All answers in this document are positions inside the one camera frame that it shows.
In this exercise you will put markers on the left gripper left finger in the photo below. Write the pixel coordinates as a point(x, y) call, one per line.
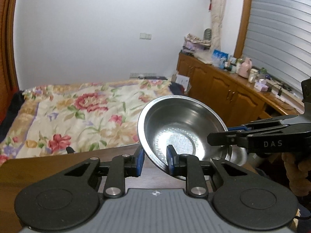
point(119, 168)

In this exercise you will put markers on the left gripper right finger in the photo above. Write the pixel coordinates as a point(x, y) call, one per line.
point(191, 168)

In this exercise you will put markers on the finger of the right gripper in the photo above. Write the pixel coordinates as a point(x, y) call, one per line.
point(281, 139)
point(270, 122)

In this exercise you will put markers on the large steel bowl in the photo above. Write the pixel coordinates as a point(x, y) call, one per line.
point(185, 123)

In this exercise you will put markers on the right hand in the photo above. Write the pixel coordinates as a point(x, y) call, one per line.
point(297, 174)

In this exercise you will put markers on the wooden sideboard cabinet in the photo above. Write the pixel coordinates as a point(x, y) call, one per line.
point(229, 95)

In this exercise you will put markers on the pink tissue box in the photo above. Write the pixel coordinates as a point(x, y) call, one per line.
point(260, 85)

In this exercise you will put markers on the grey window blind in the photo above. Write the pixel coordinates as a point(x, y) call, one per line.
point(278, 39)

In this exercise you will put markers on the pink thermos jug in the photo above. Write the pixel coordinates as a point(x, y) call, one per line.
point(245, 68)

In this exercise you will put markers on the floral bed quilt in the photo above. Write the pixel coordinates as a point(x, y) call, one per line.
point(84, 117)

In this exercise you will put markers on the white paper bag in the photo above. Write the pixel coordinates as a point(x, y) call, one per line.
point(183, 81)

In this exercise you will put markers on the blue tissue package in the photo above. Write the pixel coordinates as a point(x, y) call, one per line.
point(218, 58)

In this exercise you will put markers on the stack of folded cloths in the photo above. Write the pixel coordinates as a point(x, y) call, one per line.
point(193, 44)

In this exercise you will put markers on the dark clothes on bed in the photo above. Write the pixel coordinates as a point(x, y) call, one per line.
point(15, 106)

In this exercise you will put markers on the beige tied curtain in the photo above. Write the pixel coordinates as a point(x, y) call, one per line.
point(217, 15)

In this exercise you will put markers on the brown louvered wardrobe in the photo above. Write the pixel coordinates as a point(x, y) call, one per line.
point(9, 84)

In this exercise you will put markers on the white wall switch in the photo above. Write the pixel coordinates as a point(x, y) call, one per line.
point(145, 36)

